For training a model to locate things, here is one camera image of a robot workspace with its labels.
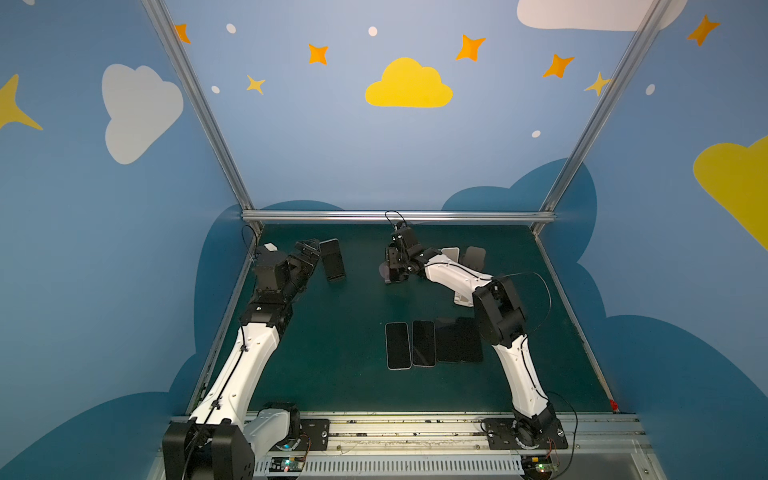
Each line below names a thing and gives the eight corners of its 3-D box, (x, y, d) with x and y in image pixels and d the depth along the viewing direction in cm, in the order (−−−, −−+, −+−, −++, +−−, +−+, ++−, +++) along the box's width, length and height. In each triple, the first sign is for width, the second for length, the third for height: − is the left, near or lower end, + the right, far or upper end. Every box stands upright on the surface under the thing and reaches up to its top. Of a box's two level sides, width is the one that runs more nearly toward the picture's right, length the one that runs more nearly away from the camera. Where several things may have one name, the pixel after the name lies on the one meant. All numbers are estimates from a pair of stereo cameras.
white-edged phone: (385, 370, 87) (385, 367, 85) (385, 326, 96) (385, 322, 94) (411, 370, 87) (411, 367, 85) (408, 326, 96) (409, 322, 94)
